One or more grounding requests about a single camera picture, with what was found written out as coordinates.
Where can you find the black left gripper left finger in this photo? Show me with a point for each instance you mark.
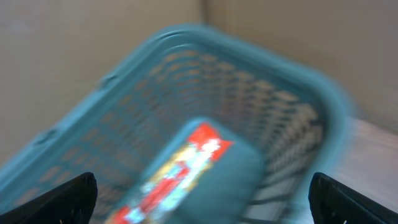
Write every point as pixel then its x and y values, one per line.
pixel 70 203

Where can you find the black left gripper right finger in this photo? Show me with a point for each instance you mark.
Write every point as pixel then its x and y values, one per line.
pixel 332 202

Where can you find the grey plastic mesh basket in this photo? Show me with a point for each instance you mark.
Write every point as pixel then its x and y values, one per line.
pixel 286 122

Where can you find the red snack package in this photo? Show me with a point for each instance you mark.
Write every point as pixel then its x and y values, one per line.
pixel 154 199

